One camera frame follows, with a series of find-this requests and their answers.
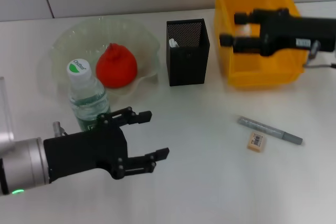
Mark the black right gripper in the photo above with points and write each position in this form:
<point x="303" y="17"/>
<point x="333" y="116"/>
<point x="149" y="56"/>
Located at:
<point x="288" y="32"/>

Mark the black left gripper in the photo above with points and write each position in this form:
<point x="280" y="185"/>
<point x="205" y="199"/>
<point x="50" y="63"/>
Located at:
<point x="86" y="150"/>

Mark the clear green-label water bottle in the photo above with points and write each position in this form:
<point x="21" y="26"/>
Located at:
<point x="86" y="95"/>

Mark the beige eraser with barcode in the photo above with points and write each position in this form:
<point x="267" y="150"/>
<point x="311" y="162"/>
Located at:
<point x="256" y="141"/>

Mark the grey marker pen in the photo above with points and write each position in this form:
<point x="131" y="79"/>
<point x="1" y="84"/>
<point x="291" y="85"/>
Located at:
<point x="267" y="129"/>

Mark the black mesh pen holder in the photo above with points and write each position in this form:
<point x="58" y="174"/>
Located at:
<point x="187" y="69"/>

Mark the pale green glass fruit plate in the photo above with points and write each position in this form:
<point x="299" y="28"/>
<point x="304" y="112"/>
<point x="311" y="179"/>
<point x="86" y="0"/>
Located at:
<point x="126" y="32"/>

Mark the yellow plastic storage bin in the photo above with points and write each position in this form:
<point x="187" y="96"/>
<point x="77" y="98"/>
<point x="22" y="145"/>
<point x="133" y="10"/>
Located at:
<point x="262" y="72"/>

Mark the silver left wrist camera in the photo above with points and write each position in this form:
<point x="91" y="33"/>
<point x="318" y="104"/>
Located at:
<point x="6" y="119"/>

